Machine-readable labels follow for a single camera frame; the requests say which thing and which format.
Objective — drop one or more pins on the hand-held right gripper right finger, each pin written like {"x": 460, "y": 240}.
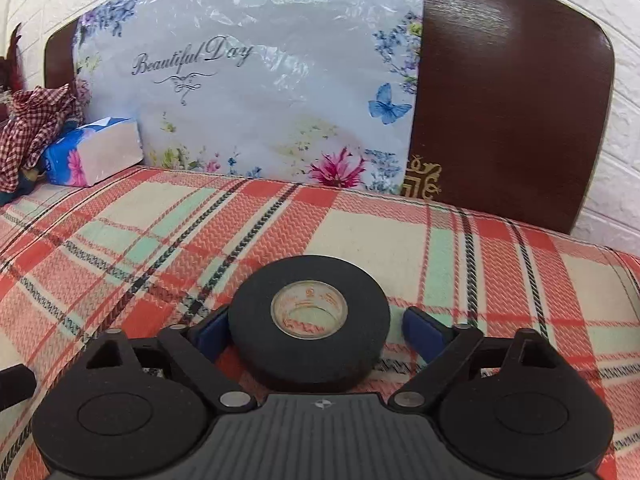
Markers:
{"x": 425, "y": 334}

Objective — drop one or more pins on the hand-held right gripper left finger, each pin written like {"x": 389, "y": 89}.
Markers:
{"x": 212, "y": 334}

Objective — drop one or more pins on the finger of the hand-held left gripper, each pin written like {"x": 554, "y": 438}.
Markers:
{"x": 17, "y": 384}

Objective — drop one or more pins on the black tape roll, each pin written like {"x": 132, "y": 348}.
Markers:
{"x": 320, "y": 355}

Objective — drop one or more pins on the plaid blanket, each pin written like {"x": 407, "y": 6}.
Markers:
{"x": 150, "y": 240}

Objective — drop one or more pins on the dark blue toy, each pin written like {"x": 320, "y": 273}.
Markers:
{"x": 22, "y": 181}

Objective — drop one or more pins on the blue pink tissue pack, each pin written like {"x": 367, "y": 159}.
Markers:
{"x": 90, "y": 152}

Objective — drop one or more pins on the brown wooden headboard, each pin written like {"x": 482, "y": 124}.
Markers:
{"x": 505, "y": 85}

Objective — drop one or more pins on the red checkered cloth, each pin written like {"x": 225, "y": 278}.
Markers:
{"x": 37, "y": 120}

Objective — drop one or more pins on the floral plastic bedding bag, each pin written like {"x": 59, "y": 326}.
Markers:
{"x": 260, "y": 70}

